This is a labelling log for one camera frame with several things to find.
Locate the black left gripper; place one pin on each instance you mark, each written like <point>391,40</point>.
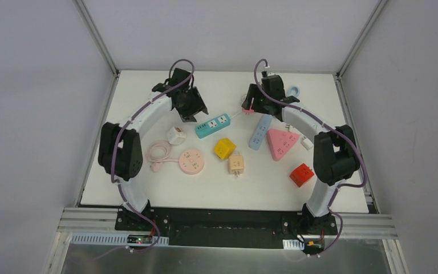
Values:
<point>191,104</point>

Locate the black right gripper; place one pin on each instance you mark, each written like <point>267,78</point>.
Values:
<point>256,103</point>

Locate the teal power strip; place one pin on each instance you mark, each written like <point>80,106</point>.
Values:
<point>207,128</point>

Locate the white tiger cube socket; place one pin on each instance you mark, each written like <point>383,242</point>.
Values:
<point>175,136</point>

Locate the pink plug adapter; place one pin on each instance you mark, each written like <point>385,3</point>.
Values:
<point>248,111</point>

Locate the yellow cube socket adapter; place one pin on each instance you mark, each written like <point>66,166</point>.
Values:
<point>224,148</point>

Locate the pink triangular power socket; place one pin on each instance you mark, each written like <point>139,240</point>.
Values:
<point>280,142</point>

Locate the white USB charger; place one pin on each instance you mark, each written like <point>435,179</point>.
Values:
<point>307,144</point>

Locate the beige cube socket adapter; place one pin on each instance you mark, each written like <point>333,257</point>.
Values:
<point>236,165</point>

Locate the red cube socket adapter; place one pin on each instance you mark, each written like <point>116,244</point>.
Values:
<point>301,175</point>

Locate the round pink socket base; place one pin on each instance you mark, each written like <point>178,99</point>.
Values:
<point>191,161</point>

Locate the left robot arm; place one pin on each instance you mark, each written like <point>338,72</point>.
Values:
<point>120,151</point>

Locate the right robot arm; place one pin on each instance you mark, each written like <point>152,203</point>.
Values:
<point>335,156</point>

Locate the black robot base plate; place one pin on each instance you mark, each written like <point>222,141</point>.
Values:
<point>225,228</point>

